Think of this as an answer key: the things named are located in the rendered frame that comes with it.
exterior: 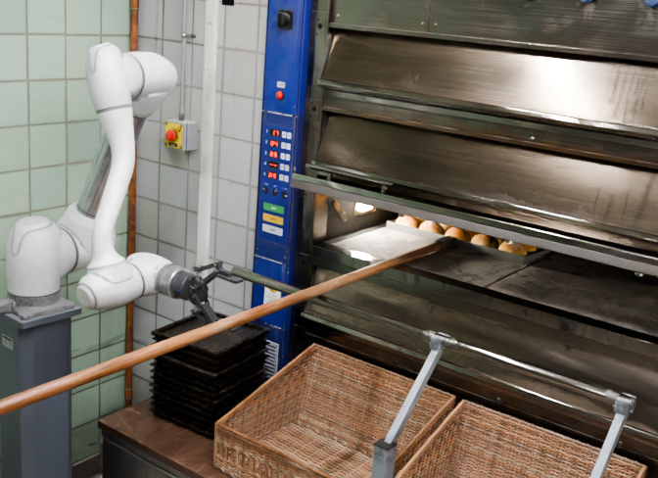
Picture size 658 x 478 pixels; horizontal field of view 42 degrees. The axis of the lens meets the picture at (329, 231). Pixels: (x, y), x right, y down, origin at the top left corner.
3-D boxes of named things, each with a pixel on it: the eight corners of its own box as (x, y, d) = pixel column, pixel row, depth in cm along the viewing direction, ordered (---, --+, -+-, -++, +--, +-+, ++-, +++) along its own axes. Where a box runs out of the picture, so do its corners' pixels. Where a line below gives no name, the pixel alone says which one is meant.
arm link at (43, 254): (-7, 289, 260) (-9, 219, 254) (38, 274, 275) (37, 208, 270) (33, 301, 253) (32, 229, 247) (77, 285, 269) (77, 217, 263)
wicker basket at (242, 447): (307, 413, 299) (313, 340, 292) (449, 475, 268) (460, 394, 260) (209, 467, 262) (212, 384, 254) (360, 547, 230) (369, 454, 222)
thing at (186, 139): (177, 145, 318) (178, 118, 315) (197, 149, 312) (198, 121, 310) (163, 147, 312) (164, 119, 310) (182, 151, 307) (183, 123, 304)
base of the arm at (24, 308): (-22, 307, 260) (-23, 289, 259) (43, 291, 277) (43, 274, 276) (11, 324, 249) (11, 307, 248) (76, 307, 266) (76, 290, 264)
